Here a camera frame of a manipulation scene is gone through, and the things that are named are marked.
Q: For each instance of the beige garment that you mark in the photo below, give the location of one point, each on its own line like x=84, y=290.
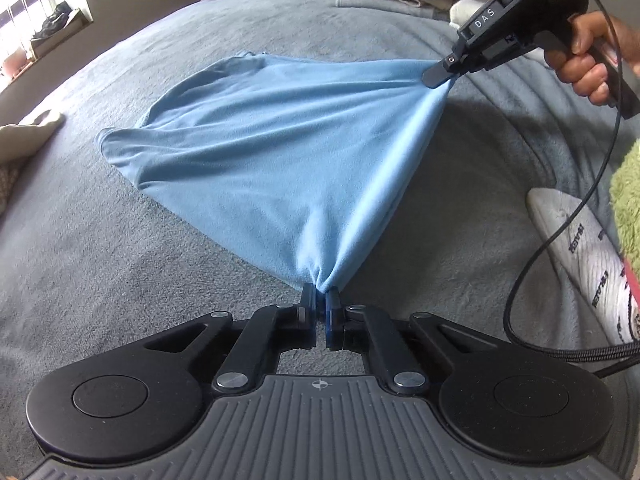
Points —
x=25, y=135

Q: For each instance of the grey bed blanket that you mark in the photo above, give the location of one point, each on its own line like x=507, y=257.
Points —
x=125, y=260

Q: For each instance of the folded white garment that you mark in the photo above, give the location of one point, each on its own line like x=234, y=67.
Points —
x=470, y=12

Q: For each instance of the cardboard box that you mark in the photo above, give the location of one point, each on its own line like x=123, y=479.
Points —
x=67, y=32

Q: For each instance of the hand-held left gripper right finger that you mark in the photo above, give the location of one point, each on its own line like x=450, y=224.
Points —
x=330, y=310

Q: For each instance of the folded grey garment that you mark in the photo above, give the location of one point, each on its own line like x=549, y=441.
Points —
x=380, y=7

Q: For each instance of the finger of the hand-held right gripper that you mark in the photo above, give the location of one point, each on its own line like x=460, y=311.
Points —
x=440, y=72

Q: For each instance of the person's right hand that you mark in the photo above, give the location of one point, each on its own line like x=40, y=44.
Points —
x=585, y=72

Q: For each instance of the light blue t-shirt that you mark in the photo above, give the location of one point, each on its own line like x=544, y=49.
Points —
x=275, y=150

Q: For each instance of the pink pot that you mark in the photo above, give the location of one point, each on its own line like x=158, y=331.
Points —
x=11, y=62

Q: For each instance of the white printed sock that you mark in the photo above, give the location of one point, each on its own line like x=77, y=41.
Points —
x=580, y=245

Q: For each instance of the black crumpled cloth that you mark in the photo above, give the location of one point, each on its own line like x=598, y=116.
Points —
x=52, y=22

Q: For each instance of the green fluffy cloth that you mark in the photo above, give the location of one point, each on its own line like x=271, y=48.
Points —
x=627, y=200

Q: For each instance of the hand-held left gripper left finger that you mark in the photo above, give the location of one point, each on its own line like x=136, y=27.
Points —
x=311, y=305

